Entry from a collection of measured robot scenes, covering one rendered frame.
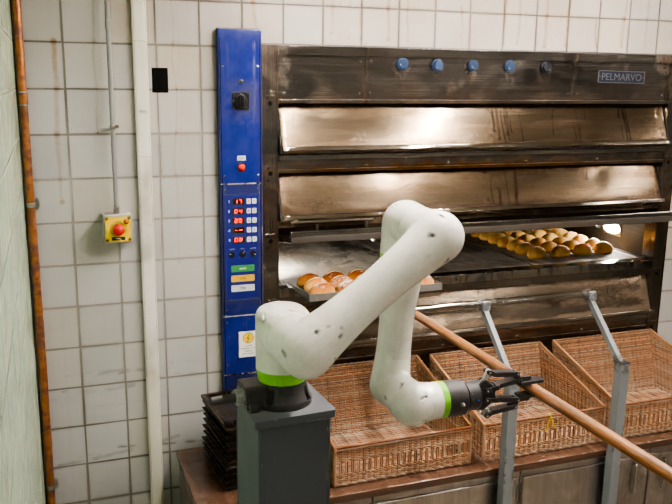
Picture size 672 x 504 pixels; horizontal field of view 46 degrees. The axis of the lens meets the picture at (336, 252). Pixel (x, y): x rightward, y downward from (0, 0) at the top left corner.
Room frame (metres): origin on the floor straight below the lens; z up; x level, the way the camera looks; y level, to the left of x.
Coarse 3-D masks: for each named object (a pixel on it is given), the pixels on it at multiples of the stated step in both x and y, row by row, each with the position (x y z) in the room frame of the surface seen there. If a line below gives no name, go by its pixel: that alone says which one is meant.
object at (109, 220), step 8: (104, 216) 2.71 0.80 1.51; (112, 216) 2.71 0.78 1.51; (120, 216) 2.72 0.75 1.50; (128, 216) 2.73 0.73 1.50; (104, 224) 2.70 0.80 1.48; (112, 224) 2.71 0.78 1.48; (120, 224) 2.72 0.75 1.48; (128, 224) 2.73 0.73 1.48; (104, 232) 2.70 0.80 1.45; (112, 232) 2.71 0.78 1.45; (128, 232) 2.73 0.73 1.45; (104, 240) 2.70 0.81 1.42; (112, 240) 2.71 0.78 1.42; (120, 240) 2.72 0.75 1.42; (128, 240) 2.73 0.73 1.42
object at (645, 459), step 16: (432, 320) 2.50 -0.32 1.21; (448, 336) 2.37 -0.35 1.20; (480, 352) 2.20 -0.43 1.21; (496, 368) 2.10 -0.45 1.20; (544, 400) 1.89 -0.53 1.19; (560, 400) 1.85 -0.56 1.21; (576, 416) 1.78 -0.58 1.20; (592, 432) 1.72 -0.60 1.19; (608, 432) 1.68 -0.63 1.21; (624, 448) 1.62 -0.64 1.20; (640, 448) 1.60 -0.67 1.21; (640, 464) 1.58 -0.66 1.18; (656, 464) 1.53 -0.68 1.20
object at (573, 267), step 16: (448, 272) 3.29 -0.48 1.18; (464, 272) 3.30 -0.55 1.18; (480, 272) 3.30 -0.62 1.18; (496, 272) 3.32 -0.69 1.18; (512, 272) 3.35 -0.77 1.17; (528, 272) 3.37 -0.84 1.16; (544, 272) 3.40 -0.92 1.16; (560, 272) 3.43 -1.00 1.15; (576, 272) 3.46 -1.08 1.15; (288, 288) 3.00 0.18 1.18
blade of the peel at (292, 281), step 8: (288, 280) 3.11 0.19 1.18; (296, 280) 3.11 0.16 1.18; (296, 288) 2.96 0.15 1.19; (424, 288) 2.98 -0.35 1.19; (432, 288) 2.99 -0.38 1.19; (440, 288) 3.01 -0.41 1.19; (304, 296) 2.87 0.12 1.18; (312, 296) 2.82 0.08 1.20; (320, 296) 2.83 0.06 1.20; (328, 296) 2.84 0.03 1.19
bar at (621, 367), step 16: (432, 304) 2.81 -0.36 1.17; (448, 304) 2.83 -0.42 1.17; (464, 304) 2.85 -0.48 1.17; (480, 304) 2.87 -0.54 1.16; (496, 304) 2.89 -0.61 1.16; (512, 304) 2.92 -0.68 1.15; (592, 304) 3.02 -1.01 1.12; (496, 336) 2.79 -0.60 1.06; (608, 336) 2.92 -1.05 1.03; (496, 352) 2.77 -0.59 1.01; (624, 368) 2.83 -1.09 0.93; (624, 384) 2.83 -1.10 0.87; (624, 400) 2.83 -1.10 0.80; (512, 416) 2.66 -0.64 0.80; (624, 416) 2.83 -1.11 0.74; (512, 432) 2.66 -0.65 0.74; (512, 448) 2.67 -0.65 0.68; (608, 448) 2.85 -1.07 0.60; (512, 464) 2.67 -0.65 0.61; (608, 464) 2.84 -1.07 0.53; (512, 480) 2.67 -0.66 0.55; (608, 480) 2.83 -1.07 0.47; (608, 496) 2.82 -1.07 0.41
